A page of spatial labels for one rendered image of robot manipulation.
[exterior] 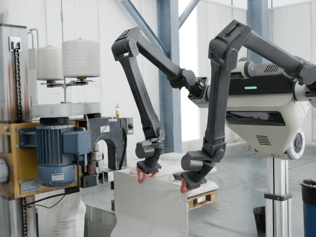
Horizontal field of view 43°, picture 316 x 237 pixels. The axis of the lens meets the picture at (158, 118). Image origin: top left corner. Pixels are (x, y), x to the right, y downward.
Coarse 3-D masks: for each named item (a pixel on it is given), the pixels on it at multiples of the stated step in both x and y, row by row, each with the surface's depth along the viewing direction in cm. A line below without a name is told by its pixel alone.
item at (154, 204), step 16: (128, 176) 185; (128, 192) 186; (144, 192) 175; (160, 192) 167; (176, 192) 161; (128, 208) 186; (144, 208) 175; (160, 208) 168; (176, 208) 161; (128, 224) 182; (144, 224) 175; (160, 224) 168; (176, 224) 162
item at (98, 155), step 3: (96, 144) 188; (99, 144) 189; (96, 147) 188; (99, 147) 189; (96, 150) 188; (99, 150) 189; (90, 153) 190; (96, 153) 187; (99, 153) 188; (96, 156) 187; (99, 156) 188; (93, 159) 189; (96, 159) 187; (99, 159) 188; (93, 162) 191
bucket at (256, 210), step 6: (258, 210) 415; (264, 210) 416; (258, 216) 395; (264, 216) 391; (258, 222) 397; (264, 222) 392; (258, 228) 399; (264, 228) 393; (258, 234) 401; (264, 234) 395
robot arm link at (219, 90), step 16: (208, 48) 130; (224, 64) 124; (224, 80) 130; (224, 96) 133; (208, 112) 139; (224, 112) 137; (208, 128) 141; (224, 128) 140; (208, 144) 145; (224, 144) 143
